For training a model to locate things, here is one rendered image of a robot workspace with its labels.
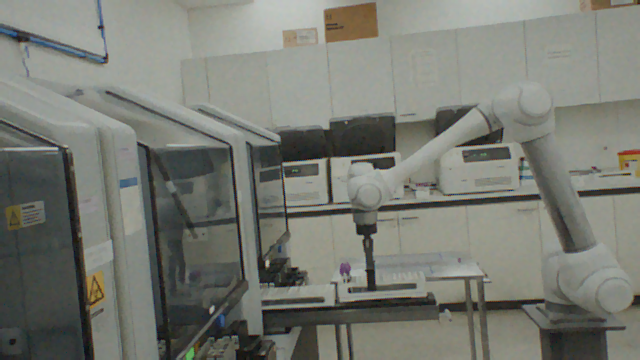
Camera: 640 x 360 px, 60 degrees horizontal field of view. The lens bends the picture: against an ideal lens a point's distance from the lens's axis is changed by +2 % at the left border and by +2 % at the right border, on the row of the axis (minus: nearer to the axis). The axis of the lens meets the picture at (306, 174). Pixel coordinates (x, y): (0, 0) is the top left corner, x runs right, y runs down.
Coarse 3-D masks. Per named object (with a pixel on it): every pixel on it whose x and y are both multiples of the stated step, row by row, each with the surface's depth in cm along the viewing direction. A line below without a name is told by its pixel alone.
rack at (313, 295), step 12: (276, 288) 199; (288, 288) 198; (300, 288) 196; (312, 288) 195; (324, 288) 193; (264, 300) 199; (276, 300) 197; (288, 300) 199; (300, 300) 199; (312, 300) 198; (324, 300) 198
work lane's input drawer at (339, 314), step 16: (336, 304) 189; (352, 304) 192; (368, 304) 186; (384, 304) 185; (400, 304) 184; (416, 304) 184; (432, 304) 183; (272, 320) 189; (288, 320) 188; (304, 320) 187; (320, 320) 187; (336, 320) 186; (352, 320) 186; (368, 320) 185; (384, 320) 184; (400, 320) 184; (416, 320) 183; (448, 320) 184
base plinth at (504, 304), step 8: (440, 304) 421; (448, 304) 420; (456, 304) 420; (464, 304) 419; (472, 304) 418; (488, 304) 417; (496, 304) 416; (504, 304) 415; (512, 304) 415; (520, 304) 414; (528, 304) 413; (536, 304) 413; (632, 304) 404
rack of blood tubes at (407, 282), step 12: (360, 276) 196; (384, 276) 191; (396, 276) 191; (408, 276) 188; (420, 276) 186; (360, 288) 194; (384, 288) 195; (396, 288) 195; (408, 288) 194; (420, 288) 184; (348, 300) 187
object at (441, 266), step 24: (360, 264) 245; (384, 264) 241; (408, 264) 237; (432, 264) 233; (456, 264) 230; (480, 264) 241; (336, 288) 220; (480, 288) 211; (480, 312) 211; (336, 336) 221
